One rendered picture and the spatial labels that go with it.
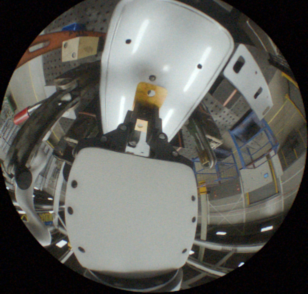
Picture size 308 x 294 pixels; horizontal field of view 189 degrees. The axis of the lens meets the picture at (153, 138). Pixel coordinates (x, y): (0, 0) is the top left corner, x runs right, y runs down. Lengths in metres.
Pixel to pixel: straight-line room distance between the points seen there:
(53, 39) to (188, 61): 0.21
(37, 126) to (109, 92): 0.16
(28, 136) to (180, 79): 0.26
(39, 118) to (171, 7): 0.24
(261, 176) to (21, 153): 8.04
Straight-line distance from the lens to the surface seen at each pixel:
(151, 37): 0.18
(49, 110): 0.17
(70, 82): 0.17
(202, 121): 0.28
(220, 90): 0.26
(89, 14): 0.65
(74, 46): 0.15
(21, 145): 0.15
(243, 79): 0.26
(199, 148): 0.24
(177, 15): 0.20
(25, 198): 0.51
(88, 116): 0.36
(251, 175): 8.06
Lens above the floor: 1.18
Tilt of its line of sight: 37 degrees down
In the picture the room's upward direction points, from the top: 178 degrees counter-clockwise
